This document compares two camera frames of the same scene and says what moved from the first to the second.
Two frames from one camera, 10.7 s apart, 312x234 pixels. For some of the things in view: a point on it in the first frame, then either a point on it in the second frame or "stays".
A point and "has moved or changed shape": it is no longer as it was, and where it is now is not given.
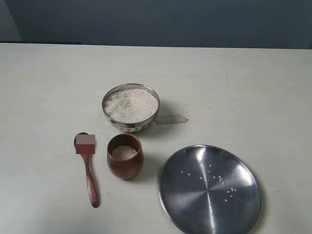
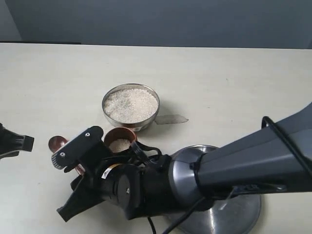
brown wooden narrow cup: x=125 y=156 has moved or changed shape
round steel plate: x=208 y=189 stays
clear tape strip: x=169 y=119 stays
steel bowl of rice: x=130 y=107 stays
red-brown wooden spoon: x=94 y=195 has moved or changed shape
